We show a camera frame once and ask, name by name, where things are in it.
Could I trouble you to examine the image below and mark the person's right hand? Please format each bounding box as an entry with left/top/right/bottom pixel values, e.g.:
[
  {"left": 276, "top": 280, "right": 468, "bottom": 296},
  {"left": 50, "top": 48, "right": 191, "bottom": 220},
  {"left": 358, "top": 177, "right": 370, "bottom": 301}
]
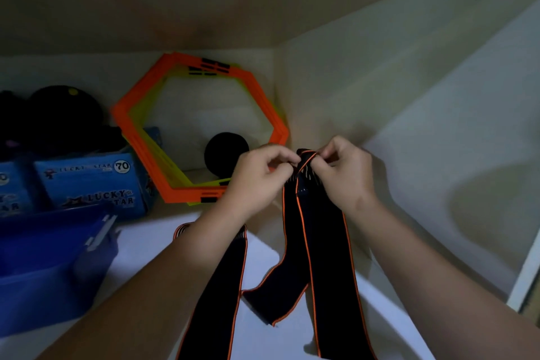
[{"left": 310, "top": 135, "right": 377, "bottom": 218}]

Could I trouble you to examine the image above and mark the person's left hand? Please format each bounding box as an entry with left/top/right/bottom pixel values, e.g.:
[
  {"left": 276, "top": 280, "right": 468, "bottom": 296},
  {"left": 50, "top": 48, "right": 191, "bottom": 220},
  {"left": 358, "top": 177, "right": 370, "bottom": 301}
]
[{"left": 224, "top": 145, "right": 301, "bottom": 222}]

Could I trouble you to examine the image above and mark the black orange-edged elastic strap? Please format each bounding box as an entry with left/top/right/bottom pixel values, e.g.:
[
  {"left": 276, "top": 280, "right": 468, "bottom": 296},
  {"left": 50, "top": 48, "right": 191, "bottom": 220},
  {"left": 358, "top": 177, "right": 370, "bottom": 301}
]
[
  {"left": 241, "top": 149, "right": 379, "bottom": 360},
  {"left": 173, "top": 222, "right": 249, "bottom": 360}
]

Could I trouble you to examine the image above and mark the person's right forearm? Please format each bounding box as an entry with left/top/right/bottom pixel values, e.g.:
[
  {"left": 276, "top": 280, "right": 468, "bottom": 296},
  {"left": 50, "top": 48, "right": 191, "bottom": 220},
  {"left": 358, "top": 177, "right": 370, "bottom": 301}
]
[{"left": 347, "top": 194, "right": 540, "bottom": 360}]

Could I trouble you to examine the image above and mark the person's left forearm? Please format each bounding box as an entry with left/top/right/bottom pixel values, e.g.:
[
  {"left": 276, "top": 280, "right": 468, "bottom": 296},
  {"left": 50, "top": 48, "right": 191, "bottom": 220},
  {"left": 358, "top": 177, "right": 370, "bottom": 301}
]
[{"left": 37, "top": 199, "right": 249, "bottom": 360}]

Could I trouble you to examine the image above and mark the small black ball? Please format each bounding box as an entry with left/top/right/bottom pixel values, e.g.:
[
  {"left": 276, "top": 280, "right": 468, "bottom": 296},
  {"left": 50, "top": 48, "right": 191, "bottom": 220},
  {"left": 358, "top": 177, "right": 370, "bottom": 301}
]
[{"left": 204, "top": 132, "right": 250, "bottom": 179}]

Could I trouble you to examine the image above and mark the narrow blue printed carton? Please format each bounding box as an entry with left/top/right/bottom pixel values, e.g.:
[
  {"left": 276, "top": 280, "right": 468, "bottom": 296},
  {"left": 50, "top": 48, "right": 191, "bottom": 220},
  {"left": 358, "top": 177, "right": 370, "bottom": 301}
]
[{"left": 143, "top": 127, "right": 164, "bottom": 201}]

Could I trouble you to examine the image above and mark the large blue printed carton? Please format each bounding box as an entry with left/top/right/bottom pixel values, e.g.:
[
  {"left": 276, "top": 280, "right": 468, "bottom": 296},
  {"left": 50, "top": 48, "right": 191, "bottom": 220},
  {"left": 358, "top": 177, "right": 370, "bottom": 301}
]
[{"left": 34, "top": 151, "right": 149, "bottom": 219}]

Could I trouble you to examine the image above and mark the large black round cap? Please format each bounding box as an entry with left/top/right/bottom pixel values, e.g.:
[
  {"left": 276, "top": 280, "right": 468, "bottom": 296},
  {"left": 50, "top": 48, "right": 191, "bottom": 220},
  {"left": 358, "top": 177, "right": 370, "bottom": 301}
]
[{"left": 24, "top": 85, "right": 107, "bottom": 156}]

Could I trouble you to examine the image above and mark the blue plastic storage bin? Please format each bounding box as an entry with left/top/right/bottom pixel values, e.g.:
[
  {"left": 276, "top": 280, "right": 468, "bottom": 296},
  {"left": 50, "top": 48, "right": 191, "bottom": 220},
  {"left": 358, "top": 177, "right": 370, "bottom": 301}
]
[{"left": 0, "top": 203, "right": 120, "bottom": 338}]

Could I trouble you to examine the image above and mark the black fabric bundle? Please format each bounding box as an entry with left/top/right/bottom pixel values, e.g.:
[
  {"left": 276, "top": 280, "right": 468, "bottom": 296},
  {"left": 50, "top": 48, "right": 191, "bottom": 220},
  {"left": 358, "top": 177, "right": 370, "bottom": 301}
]
[{"left": 0, "top": 90, "right": 31, "bottom": 158}]

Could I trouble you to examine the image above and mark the yellow-green hexagon agility ring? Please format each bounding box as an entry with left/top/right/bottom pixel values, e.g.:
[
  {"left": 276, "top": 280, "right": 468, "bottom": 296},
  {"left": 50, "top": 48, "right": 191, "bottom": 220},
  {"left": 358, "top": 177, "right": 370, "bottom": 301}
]
[{"left": 128, "top": 64, "right": 288, "bottom": 207}]

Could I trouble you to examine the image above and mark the orange hexagon agility ring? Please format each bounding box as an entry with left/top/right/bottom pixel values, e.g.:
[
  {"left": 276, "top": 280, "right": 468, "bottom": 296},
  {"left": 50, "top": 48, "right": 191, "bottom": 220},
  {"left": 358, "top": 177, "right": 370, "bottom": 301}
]
[{"left": 111, "top": 52, "right": 290, "bottom": 204}]

